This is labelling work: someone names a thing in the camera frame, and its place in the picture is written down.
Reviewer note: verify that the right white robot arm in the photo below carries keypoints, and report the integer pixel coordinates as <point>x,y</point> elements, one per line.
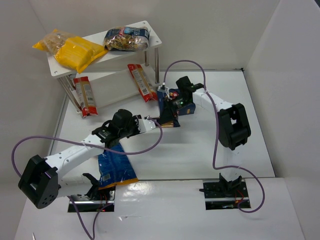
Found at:
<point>232,121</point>

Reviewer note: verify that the red spaghetti pack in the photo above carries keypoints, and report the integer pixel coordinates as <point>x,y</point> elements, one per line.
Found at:
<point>85,96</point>
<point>144,85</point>

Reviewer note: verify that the blue Barilla rigatoni box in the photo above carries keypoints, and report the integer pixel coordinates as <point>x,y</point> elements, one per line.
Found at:
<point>174,93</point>

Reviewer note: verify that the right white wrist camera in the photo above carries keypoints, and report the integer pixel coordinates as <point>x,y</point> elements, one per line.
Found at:
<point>162,92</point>

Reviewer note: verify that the dark fusilli pasta bag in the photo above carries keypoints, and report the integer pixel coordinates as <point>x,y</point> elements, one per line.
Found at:
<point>127,39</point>

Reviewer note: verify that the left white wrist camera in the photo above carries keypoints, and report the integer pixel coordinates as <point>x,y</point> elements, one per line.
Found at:
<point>147,124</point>

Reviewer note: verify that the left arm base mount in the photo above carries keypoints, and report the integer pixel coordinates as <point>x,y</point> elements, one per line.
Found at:
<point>95,199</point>

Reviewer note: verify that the red spaghetti pack right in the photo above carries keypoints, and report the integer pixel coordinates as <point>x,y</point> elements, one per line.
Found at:
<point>144,85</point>

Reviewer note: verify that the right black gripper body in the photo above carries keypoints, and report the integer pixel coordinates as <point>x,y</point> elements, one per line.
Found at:
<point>171,106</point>

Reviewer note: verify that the clear yellow macaroni bag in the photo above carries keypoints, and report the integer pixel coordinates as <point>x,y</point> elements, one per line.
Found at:
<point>53,41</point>

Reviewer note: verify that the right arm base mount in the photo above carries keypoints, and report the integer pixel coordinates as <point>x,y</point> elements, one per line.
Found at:
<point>224,195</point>

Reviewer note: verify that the white two-tier shelf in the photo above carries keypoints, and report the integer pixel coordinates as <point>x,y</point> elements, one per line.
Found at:
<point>109,76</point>

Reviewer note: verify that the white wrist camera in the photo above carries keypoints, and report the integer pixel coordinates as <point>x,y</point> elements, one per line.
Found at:
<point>162,92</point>
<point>147,124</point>

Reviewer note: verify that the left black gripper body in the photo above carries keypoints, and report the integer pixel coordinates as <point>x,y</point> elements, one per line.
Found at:
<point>122,125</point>

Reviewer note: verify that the dark La Sicilia spaghetti pack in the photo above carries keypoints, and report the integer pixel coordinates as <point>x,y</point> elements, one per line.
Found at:
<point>172,124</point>

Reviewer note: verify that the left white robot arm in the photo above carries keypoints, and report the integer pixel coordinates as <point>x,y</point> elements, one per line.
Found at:
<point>42,179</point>

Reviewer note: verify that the blue orange pasta bag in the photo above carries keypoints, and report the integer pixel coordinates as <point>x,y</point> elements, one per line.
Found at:
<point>115,169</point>

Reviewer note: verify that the yellow pasta bag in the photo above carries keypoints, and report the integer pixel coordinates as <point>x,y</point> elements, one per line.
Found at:
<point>78,53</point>

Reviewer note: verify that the red spaghetti pack left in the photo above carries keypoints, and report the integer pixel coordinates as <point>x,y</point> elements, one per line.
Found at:
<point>85,96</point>

